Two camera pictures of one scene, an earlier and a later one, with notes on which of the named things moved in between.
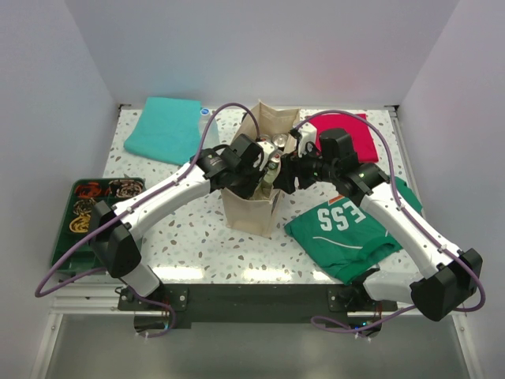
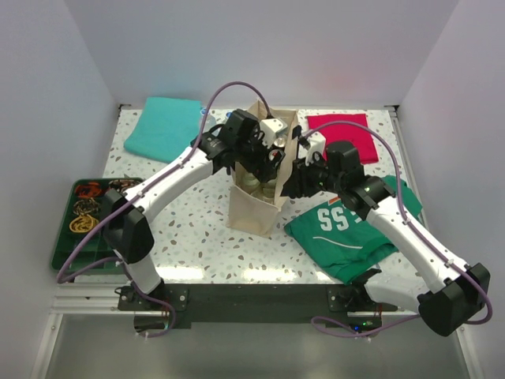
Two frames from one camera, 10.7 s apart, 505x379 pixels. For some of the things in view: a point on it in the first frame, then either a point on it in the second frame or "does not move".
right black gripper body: (308, 170) → (310, 179)
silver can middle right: (274, 155) does not move
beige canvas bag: (256, 215) does not move
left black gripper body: (245, 184) → (252, 153)
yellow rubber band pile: (80, 224) does not move
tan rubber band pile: (84, 206) does not move
